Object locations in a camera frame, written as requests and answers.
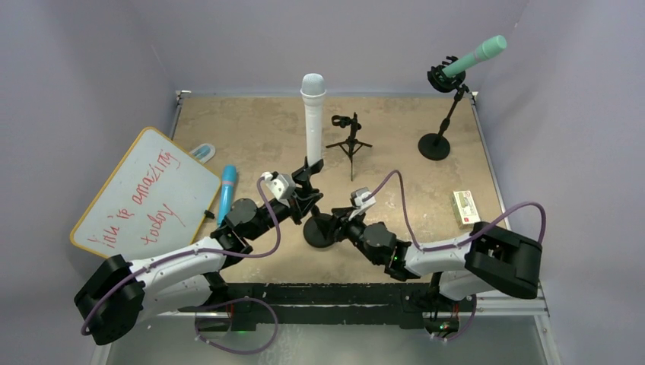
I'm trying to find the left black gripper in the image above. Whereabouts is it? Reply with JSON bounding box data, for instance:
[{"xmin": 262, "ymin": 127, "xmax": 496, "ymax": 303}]
[{"xmin": 246, "ymin": 186, "xmax": 321, "ymax": 241}]

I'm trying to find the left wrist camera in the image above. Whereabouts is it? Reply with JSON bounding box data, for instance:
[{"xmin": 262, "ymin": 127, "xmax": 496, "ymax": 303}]
[{"xmin": 261, "ymin": 171, "xmax": 296, "ymax": 206}]

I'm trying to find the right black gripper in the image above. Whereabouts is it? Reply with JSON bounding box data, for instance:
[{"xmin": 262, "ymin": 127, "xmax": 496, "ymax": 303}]
[{"xmin": 315, "ymin": 205, "xmax": 382, "ymax": 264}]

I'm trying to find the green microphone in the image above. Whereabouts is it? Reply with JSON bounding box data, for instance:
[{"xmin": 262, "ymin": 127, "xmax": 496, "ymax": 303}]
[{"xmin": 443, "ymin": 35, "xmax": 507, "ymax": 78}]

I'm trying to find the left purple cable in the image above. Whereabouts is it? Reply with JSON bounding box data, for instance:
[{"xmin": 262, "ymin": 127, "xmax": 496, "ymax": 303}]
[{"xmin": 80, "ymin": 176, "xmax": 282, "ymax": 337}]

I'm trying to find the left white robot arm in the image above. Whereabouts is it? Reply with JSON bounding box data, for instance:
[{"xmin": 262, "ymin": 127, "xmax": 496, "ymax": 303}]
[{"xmin": 74, "ymin": 188, "xmax": 323, "ymax": 345}]

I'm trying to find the small white green box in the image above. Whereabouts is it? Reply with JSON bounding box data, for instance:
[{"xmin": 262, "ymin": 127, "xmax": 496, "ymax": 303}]
[{"xmin": 452, "ymin": 190, "xmax": 481, "ymax": 227}]

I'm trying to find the yellow-framed whiteboard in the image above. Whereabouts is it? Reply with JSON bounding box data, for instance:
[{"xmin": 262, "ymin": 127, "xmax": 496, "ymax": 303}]
[{"xmin": 69, "ymin": 127, "xmax": 221, "ymax": 260}]

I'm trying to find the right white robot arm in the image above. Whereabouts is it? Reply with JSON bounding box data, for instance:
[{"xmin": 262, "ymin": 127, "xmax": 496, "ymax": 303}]
[{"xmin": 332, "ymin": 208, "xmax": 542, "ymax": 309}]

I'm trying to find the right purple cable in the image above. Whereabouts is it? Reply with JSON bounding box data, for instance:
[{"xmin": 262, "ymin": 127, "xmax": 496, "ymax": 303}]
[{"xmin": 367, "ymin": 170, "xmax": 547, "ymax": 253}]

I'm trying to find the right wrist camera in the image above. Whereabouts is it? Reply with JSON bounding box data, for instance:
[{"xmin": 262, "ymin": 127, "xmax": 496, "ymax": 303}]
[{"xmin": 348, "ymin": 187, "xmax": 376, "ymax": 221}]

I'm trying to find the black round-base stand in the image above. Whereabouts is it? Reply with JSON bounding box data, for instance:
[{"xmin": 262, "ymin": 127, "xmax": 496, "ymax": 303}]
[
  {"xmin": 291, "ymin": 157, "xmax": 333, "ymax": 249},
  {"xmin": 418, "ymin": 62, "xmax": 471, "ymax": 162}
]

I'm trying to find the white microphone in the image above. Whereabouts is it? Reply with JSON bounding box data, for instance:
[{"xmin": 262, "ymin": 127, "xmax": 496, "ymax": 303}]
[{"xmin": 300, "ymin": 73, "xmax": 326, "ymax": 167}]

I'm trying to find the black tripod mic stand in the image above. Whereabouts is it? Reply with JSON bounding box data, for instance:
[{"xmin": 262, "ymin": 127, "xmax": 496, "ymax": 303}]
[{"xmin": 326, "ymin": 112, "xmax": 373, "ymax": 181}]

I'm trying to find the whiteboard eraser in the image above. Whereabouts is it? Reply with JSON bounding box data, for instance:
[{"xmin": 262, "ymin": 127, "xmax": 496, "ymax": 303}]
[{"xmin": 190, "ymin": 143, "xmax": 216, "ymax": 164}]

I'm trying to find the purple cable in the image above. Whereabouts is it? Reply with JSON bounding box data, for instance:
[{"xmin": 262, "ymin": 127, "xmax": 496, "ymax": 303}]
[
  {"xmin": 80, "ymin": 176, "xmax": 282, "ymax": 337},
  {"xmin": 367, "ymin": 170, "xmax": 547, "ymax": 253}
]

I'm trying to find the blue microphone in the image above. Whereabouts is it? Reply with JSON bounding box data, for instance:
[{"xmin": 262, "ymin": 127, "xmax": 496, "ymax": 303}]
[{"xmin": 217, "ymin": 164, "xmax": 237, "ymax": 226}]

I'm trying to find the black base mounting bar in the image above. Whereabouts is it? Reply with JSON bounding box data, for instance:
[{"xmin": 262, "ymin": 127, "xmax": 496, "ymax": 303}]
[{"xmin": 194, "ymin": 274, "xmax": 476, "ymax": 335}]

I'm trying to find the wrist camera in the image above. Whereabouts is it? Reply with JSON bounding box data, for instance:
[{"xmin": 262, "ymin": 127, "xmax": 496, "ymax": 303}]
[
  {"xmin": 261, "ymin": 171, "xmax": 296, "ymax": 206},
  {"xmin": 348, "ymin": 187, "xmax": 376, "ymax": 221}
]

